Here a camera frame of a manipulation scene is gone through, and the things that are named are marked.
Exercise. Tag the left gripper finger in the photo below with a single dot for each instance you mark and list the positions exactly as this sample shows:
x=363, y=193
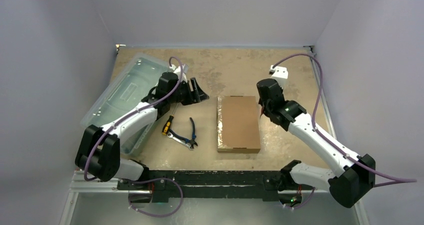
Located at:
x=194, y=84
x=200, y=95

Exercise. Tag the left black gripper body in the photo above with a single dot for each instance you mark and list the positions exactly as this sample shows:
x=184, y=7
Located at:
x=183, y=97

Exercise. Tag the brown cardboard express box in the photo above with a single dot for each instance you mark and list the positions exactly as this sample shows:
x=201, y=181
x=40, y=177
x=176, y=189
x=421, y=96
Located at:
x=238, y=125

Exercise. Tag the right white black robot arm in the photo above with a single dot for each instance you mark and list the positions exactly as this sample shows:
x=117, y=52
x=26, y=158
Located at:
x=348, y=177

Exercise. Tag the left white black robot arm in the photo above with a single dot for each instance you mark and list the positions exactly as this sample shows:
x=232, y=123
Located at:
x=99, y=152

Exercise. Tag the yellow black screwdriver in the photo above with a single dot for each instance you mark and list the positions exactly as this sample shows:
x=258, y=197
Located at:
x=169, y=121

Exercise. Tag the silver wrench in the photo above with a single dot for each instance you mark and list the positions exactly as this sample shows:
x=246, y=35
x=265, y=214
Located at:
x=180, y=141

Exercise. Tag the clear plastic storage bin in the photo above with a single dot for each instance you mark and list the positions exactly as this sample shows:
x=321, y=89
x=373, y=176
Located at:
x=126, y=90

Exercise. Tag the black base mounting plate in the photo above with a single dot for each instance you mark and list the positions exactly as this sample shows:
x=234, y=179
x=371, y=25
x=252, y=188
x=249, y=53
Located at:
x=267, y=185

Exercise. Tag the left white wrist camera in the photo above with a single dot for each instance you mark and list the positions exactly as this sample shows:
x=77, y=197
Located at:
x=182, y=70

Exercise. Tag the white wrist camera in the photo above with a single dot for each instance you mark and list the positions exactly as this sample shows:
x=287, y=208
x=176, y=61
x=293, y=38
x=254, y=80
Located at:
x=182, y=70
x=280, y=74

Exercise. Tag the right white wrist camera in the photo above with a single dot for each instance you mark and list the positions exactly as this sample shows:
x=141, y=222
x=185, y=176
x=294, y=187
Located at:
x=280, y=74

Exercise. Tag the aluminium frame rail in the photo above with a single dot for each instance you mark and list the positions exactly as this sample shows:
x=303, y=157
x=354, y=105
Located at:
x=101, y=203

